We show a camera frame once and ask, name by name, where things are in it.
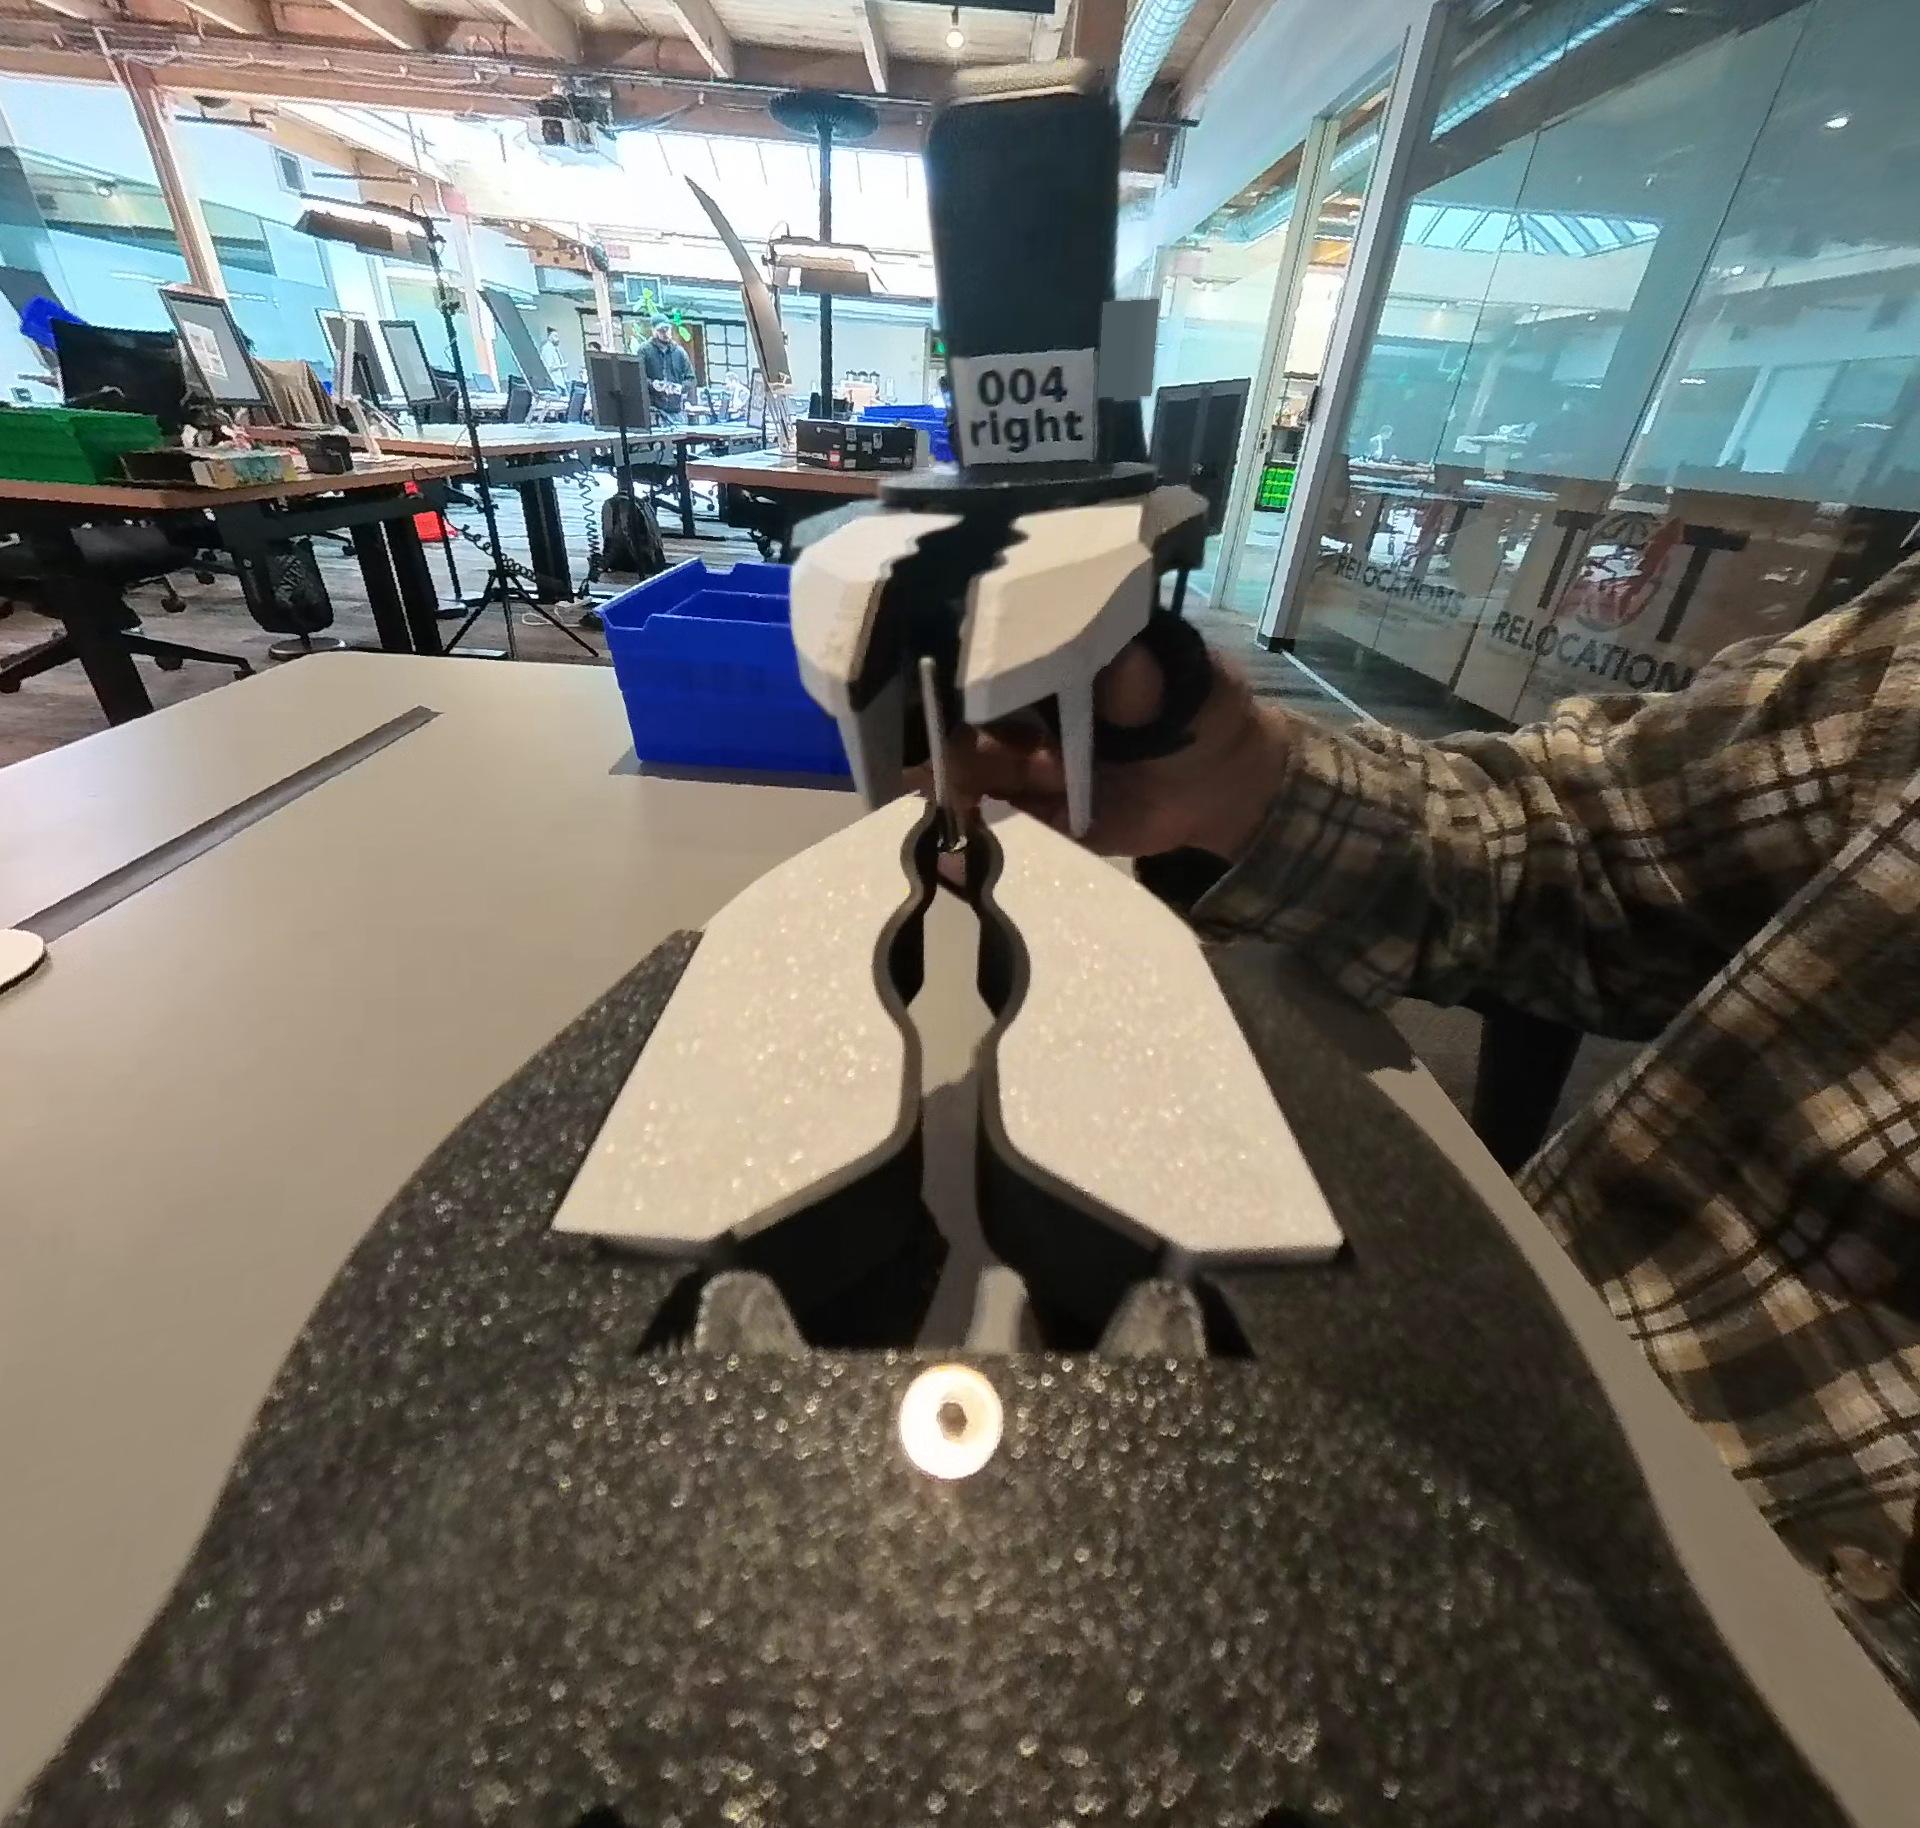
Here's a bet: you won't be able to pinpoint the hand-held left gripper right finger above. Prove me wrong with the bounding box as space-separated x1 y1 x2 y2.
973 822 1350 1273

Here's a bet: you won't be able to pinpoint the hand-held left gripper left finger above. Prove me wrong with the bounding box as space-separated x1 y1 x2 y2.
551 794 927 1247

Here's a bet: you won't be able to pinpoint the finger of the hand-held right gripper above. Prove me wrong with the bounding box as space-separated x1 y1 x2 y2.
786 509 980 812
960 492 1211 843

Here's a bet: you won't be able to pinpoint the long metal bolt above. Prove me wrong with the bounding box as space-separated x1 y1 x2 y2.
916 656 965 846

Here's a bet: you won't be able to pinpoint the person's right forearm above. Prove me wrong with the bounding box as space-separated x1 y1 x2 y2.
1183 552 1920 1718

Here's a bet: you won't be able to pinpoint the person's right hand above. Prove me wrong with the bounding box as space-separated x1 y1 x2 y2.
960 641 1305 867

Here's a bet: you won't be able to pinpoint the blue plastic bin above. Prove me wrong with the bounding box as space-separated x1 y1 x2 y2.
597 556 860 781

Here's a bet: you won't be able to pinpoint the black cardboard box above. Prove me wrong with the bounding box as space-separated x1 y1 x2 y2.
793 416 925 476

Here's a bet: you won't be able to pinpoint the black monitor on pole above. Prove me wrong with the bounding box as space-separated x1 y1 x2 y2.
1147 376 1254 528

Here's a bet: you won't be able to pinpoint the black tripod light stand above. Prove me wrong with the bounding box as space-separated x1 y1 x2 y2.
292 200 605 663

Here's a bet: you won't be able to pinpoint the wooden top desk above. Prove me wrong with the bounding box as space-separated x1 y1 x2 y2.
0 451 478 733

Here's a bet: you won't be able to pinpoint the black desktop monitor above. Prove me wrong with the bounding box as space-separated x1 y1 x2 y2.
51 320 193 422

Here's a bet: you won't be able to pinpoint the green plastic bins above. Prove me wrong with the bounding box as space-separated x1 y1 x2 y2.
0 405 165 487

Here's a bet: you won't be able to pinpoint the black table cable strip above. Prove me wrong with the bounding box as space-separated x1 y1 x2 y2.
27 705 441 948

